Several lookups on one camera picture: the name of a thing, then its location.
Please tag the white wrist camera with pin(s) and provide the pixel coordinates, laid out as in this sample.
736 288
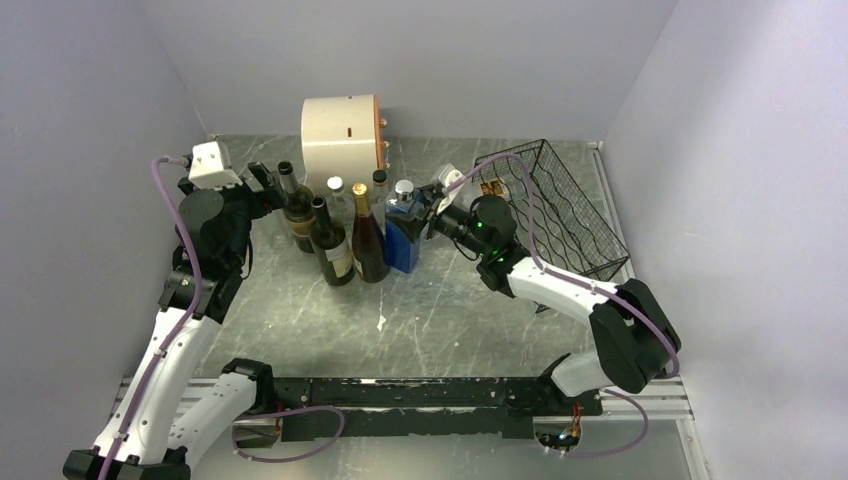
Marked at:
448 180
211 167

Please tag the dark green silver-capped wine bottle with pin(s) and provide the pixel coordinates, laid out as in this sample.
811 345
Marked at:
298 206

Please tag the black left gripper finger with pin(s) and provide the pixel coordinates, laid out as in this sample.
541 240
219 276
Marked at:
272 181
268 191

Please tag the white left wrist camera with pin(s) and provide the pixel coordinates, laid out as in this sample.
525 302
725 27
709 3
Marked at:
211 167

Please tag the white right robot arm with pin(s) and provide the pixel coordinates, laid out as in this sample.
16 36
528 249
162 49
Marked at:
634 341

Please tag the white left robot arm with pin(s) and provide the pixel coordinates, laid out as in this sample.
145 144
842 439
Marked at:
145 437

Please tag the red wine bottle gold foil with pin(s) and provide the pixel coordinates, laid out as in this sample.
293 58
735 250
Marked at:
368 243

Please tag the blue clear vodka bottle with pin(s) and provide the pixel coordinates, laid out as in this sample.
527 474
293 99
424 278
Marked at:
402 207

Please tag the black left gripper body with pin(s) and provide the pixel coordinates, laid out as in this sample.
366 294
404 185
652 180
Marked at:
247 204

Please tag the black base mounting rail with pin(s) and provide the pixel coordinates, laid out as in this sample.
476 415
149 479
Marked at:
319 407

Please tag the black wire wine rack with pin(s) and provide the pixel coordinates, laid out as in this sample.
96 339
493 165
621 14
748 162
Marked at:
548 204

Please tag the clear bottle with black cap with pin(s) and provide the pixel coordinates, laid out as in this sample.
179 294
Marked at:
475 189

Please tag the clear bottle with cork stopper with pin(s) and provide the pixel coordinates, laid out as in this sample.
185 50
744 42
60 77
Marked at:
379 192

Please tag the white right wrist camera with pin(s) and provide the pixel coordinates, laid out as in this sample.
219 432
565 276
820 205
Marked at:
448 180

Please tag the dark wine bottle black cap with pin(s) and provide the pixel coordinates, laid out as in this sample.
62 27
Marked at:
329 241

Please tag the large clear round bottle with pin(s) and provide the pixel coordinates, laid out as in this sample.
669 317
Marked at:
341 205

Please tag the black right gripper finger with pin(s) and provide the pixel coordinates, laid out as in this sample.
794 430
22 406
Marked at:
415 228
427 200

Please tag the white cylindrical drum appliance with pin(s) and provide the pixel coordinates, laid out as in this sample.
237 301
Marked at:
342 136

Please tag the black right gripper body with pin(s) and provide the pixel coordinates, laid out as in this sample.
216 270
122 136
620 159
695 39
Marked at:
452 221

